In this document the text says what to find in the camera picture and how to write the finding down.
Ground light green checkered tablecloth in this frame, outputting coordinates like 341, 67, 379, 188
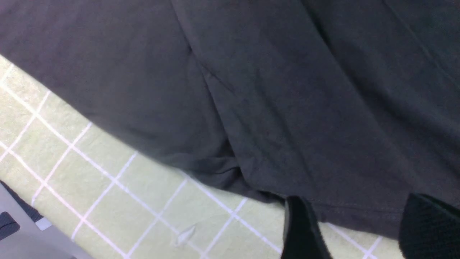
0, 54, 405, 259

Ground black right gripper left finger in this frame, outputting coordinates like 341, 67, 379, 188
281, 196, 332, 259

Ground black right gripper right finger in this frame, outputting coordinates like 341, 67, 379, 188
398, 193, 460, 259

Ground gray long-sleeve top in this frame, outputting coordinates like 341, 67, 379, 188
0, 0, 459, 238

